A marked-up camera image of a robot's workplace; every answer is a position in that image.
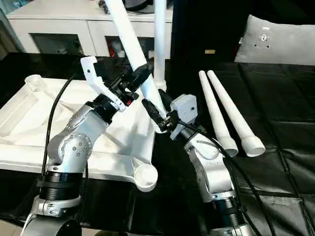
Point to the white plastic table leg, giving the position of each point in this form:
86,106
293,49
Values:
236,113
216,113
129,34
160,44

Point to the white plastic table top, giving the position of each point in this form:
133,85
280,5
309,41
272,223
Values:
29,128

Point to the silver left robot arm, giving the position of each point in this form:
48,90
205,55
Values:
74,147

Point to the small yellow label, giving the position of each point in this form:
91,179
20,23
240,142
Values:
210,51

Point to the dark gear on cabinet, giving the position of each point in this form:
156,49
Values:
135,4

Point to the black cabinet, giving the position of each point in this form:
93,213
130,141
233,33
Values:
206,24

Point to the white cabinet with glass doors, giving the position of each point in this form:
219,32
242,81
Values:
64,24

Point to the black work mat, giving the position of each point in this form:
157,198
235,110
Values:
285,172

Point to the grey cushion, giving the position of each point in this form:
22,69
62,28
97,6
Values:
280,42

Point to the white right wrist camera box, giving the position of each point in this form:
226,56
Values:
184,109

